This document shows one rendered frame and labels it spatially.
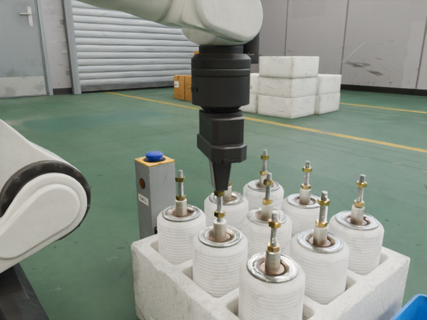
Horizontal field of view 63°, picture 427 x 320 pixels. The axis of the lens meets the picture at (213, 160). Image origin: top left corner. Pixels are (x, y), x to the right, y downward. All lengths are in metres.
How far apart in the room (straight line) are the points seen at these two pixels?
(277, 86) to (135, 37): 3.32
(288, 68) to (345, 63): 3.18
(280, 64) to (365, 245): 2.69
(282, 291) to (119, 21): 5.64
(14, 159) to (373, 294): 0.62
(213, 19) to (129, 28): 5.58
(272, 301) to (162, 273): 0.23
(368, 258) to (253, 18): 0.46
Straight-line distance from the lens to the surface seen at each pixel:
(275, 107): 3.32
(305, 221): 0.74
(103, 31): 5.86
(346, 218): 0.72
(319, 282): 0.61
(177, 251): 0.68
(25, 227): 0.61
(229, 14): 0.47
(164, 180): 0.82
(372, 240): 0.69
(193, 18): 0.45
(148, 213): 0.84
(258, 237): 0.65
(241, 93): 0.51
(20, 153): 0.62
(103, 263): 1.04
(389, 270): 0.73
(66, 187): 0.61
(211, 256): 0.58
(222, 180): 0.56
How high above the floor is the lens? 0.55
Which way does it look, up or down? 17 degrees down
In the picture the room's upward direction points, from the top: straight up
